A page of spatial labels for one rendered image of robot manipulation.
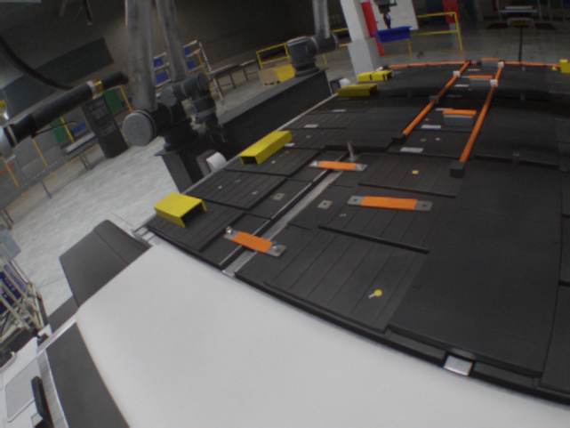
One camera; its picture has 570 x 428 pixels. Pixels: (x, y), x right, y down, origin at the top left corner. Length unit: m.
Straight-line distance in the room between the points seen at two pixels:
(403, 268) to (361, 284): 0.06
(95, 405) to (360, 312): 0.41
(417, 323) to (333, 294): 0.12
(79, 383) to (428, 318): 0.53
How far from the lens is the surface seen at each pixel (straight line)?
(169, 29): 1.86
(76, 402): 0.57
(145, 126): 1.70
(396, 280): 0.42
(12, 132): 0.73
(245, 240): 0.58
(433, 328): 0.36
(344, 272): 0.44
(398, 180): 0.62
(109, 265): 0.54
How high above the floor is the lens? 1.31
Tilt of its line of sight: 31 degrees down
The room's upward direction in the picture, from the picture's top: 20 degrees counter-clockwise
